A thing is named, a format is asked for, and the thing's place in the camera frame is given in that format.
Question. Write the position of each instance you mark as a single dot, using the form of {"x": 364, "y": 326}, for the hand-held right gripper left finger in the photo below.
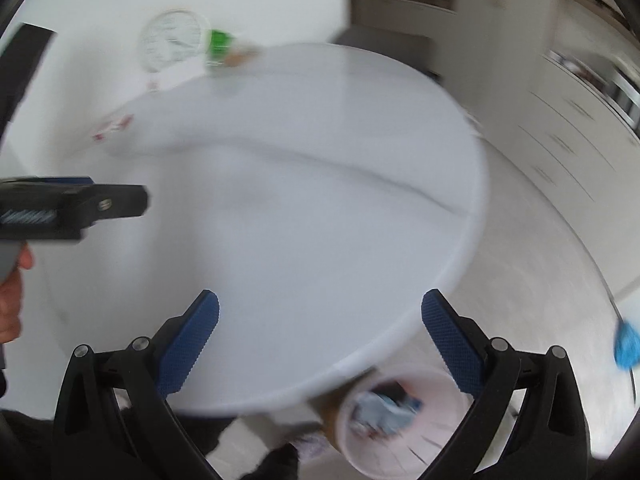
{"x": 192, "y": 340}

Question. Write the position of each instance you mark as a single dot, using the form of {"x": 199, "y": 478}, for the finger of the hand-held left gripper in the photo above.
{"x": 120, "y": 202}
{"x": 75, "y": 180}

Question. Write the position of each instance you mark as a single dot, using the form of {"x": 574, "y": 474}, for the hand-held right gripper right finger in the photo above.
{"x": 450, "y": 345}

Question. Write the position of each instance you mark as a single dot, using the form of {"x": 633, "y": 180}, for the white trash bin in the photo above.
{"x": 430, "y": 440}

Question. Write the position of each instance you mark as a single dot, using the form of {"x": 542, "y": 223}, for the person's left hand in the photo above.
{"x": 11, "y": 305}

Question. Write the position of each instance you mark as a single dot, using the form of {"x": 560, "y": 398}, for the white sheet with red print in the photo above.
{"x": 112, "y": 127}

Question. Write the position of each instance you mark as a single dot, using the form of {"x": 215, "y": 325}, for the white round clock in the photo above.
{"x": 172, "y": 40}

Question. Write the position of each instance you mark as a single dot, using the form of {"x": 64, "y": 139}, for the blue mop head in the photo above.
{"x": 629, "y": 347}

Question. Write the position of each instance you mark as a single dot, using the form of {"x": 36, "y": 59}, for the cream drawer cabinet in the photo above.
{"x": 560, "y": 125}

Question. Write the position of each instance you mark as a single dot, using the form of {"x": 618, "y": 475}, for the grey dining chair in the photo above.
{"x": 390, "y": 42}

